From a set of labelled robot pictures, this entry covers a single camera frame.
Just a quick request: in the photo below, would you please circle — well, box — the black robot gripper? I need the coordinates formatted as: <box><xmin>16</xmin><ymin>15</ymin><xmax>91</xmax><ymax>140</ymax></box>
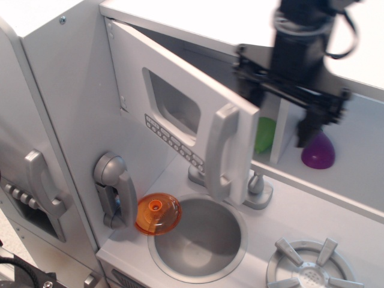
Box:
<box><xmin>234</xmin><ymin>1</ymin><xmax>352</xmax><ymax>148</ymax></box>

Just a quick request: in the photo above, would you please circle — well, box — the grey microwave door handle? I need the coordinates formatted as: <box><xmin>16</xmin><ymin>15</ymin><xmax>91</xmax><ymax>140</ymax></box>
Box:
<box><xmin>205</xmin><ymin>104</ymin><xmax>239</xmax><ymax>202</ymax></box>

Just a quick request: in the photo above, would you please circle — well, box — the white toy microwave door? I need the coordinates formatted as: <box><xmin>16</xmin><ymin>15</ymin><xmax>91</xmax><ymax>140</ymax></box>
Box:
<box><xmin>106</xmin><ymin>19</ymin><xmax>259</xmax><ymax>205</ymax></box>

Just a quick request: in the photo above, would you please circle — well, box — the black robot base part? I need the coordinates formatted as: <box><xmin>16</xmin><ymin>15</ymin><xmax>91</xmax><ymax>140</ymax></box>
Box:
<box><xmin>1</xmin><ymin>242</ymin><xmax>60</xmax><ymax>287</ymax></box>

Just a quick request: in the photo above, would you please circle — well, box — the green toy vegetable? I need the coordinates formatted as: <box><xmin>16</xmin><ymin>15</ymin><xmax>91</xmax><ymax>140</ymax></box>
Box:
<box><xmin>254</xmin><ymin>117</ymin><xmax>277</xmax><ymax>154</ymax></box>

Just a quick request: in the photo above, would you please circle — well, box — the purple toy eggplant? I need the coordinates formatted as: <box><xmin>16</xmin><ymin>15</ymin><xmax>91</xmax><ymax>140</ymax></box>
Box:
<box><xmin>301</xmin><ymin>131</ymin><xmax>335</xmax><ymax>170</ymax></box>

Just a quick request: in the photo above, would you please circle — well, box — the grey toy faucet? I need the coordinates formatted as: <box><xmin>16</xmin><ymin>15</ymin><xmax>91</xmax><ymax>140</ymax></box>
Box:
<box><xmin>188</xmin><ymin>165</ymin><xmax>274</xmax><ymax>210</ymax></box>

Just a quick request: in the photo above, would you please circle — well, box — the round metal sink bowl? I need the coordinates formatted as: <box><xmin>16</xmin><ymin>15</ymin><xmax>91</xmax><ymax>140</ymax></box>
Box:
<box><xmin>148</xmin><ymin>194</ymin><xmax>248</xmax><ymax>284</ymax></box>

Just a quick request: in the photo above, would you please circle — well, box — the grey toy stove burner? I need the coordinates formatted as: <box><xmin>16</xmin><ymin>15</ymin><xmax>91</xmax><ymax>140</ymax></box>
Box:
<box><xmin>266</xmin><ymin>238</ymin><xmax>365</xmax><ymax>287</ymax></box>

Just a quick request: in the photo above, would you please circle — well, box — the orange transparent pot lid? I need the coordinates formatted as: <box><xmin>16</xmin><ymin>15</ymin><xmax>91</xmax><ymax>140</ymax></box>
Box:
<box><xmin>135</xmin><ymin>193</ymin><xmax>182</xmax><ymax>236</ymax></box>

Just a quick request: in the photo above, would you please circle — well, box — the grey toy telephone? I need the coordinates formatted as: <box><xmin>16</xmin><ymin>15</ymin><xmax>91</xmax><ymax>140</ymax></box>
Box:
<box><xmin>93</xmin><ymin>152</ymin><xmax>138</xmax><ymax>230</ymax></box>

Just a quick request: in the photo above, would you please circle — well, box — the grey fridge water dispenser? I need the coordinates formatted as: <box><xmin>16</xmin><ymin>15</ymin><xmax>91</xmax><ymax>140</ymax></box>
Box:
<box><xmin>1</xmin><ymin>177</ymin><xmax>66</xmax><ymax>242</ymax></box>

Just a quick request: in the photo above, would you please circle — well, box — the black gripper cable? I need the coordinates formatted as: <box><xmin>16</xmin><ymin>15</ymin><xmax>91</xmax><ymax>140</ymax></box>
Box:
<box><xmin>325</xmin><ymin>5</ymin><xmax>359</xmax><ymax>59</ymax></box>

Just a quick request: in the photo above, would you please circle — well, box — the grey fridge door handle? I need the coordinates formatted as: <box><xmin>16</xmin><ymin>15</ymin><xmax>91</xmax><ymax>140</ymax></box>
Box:
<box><xmin>24</xmin><ymin>149</ymin><xmax>67</xmax><ymax>218</ymax></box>

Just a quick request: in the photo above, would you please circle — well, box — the grey oven handle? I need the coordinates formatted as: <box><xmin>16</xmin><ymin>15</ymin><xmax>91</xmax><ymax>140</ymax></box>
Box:
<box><xmin>83</xmin><ymin>274</ymin><xmax>98</xmax><ymax>288</ymax></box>

